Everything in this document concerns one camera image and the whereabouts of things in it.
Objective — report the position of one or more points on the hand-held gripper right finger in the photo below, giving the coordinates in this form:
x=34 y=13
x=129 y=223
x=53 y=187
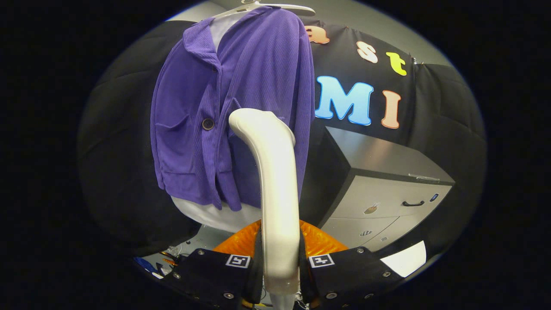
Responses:
x=348 y=277

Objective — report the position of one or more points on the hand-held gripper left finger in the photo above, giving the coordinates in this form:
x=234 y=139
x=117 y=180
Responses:
x=215 y=280

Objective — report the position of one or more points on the white plastic clothes hanger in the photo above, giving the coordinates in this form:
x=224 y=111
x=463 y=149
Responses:
x=297 y=7

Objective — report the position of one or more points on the white paper sheet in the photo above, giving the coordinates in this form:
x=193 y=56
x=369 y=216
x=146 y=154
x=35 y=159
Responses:
x=407 y=260

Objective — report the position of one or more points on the blue object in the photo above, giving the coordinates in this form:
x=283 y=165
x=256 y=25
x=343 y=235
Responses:
x=144 y=263

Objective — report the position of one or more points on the grey cabinet with dark top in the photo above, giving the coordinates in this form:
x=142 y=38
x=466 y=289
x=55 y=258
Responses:
x=379 y=172

